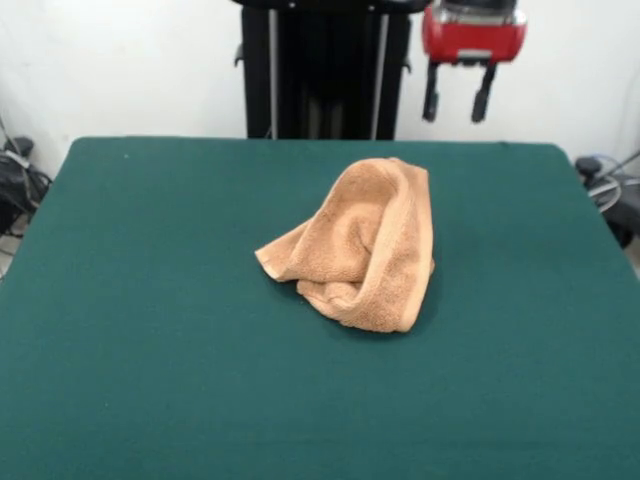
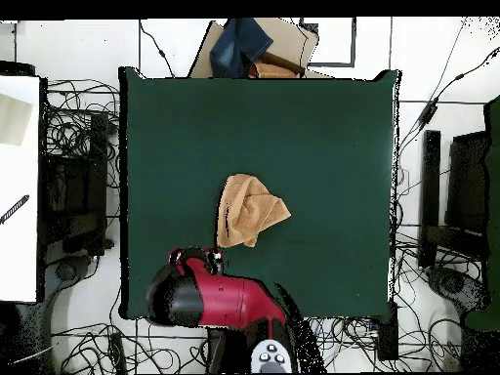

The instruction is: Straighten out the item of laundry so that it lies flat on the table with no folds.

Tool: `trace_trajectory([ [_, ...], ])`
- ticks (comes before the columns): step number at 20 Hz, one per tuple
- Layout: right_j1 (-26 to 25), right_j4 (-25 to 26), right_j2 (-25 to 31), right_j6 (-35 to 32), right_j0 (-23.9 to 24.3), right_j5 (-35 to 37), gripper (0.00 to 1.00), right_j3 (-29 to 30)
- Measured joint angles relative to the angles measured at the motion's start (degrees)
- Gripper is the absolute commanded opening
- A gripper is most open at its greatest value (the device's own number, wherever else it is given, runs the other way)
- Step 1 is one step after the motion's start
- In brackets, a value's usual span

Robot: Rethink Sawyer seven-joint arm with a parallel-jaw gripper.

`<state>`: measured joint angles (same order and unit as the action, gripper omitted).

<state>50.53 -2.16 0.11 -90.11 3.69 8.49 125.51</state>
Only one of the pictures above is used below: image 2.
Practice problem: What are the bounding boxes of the tan terry towel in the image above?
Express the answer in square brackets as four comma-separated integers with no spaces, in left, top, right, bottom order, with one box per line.
[216,173,293,249]

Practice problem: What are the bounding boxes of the dark flat object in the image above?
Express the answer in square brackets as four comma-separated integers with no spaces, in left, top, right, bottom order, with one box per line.
[0,60,37,78]

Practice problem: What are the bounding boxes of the black power strip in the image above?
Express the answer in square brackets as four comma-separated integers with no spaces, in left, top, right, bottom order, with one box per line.
[108,330,128,375]
[375,302,400,362]

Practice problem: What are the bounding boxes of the dark green table cloth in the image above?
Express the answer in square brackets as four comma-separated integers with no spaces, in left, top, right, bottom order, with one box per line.
[118,65,402,321]

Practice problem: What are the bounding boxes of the white desk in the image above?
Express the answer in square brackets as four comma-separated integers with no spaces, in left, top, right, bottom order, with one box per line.
[0,74,43,305]

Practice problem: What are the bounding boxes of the tan folded cloth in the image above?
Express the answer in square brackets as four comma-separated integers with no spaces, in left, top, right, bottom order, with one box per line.
[248,61,299,80]

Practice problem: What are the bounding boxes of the dark brown folded cloth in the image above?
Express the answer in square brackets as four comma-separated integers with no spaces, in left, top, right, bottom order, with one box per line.
[255,50,307,77]

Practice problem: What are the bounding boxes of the blue denim jeans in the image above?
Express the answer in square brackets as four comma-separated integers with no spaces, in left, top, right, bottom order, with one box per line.
[209,17,274,79]

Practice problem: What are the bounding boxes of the brown cardboard box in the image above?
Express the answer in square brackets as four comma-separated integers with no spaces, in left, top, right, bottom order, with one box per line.
[187,17,334,80]

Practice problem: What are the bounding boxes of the beige box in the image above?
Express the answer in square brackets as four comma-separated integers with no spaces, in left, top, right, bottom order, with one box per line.
[0,92,34,148]

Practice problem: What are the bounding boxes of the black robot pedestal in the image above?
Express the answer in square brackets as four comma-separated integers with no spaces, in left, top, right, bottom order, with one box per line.
[205,326,255,374]

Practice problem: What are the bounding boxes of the tangled black cables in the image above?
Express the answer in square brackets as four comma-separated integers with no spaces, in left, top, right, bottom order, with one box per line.
[42,77,121,188]
[50,317,210,375]
[304,315,462,374]

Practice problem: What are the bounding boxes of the black ridged strap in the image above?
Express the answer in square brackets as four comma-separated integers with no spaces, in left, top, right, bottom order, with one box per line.
[0,193,31,227]

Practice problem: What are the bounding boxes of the thin black cable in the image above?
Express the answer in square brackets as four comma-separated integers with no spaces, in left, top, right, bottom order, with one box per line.
[139,19,176,78]

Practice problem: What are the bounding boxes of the black cable with adapter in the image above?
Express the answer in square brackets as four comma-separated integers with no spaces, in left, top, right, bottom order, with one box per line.
[397,46,500,151]

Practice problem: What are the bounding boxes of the grey square frame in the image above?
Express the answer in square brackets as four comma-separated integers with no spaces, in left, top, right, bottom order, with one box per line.
[299,17,357,68]

